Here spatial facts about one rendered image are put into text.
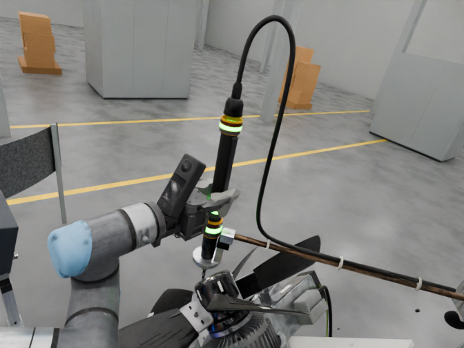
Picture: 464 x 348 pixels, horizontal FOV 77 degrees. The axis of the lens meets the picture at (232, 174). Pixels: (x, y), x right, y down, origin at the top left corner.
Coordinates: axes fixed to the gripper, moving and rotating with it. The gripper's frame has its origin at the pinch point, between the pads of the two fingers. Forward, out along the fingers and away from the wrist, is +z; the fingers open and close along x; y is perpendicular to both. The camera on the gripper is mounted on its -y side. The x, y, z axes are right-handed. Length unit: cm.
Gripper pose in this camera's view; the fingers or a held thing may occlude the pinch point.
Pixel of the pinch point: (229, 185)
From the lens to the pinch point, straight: 65.4
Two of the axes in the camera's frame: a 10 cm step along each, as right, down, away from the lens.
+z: 7.1, -2.1, 6.7
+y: -1.8, 8.7, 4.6
